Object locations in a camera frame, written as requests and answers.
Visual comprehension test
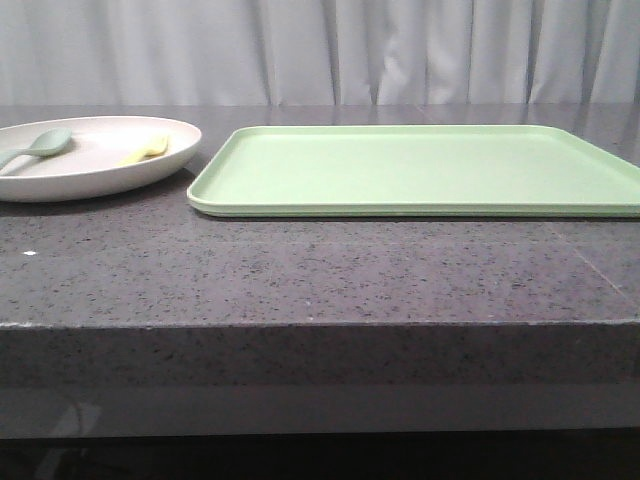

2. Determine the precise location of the white round plate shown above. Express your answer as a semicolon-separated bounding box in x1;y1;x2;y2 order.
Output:
1;116;202;203

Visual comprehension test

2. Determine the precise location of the yellow plastic fork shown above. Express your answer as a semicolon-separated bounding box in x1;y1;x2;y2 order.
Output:
118;135;169;166

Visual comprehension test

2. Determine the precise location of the light green tray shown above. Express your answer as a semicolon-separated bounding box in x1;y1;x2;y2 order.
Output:
187;125;639;217

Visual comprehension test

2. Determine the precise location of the pale green spoon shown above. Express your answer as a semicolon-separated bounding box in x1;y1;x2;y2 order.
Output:
1;128;72;168

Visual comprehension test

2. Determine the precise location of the white curtain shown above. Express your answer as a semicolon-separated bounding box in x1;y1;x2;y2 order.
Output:
1;1;639;106

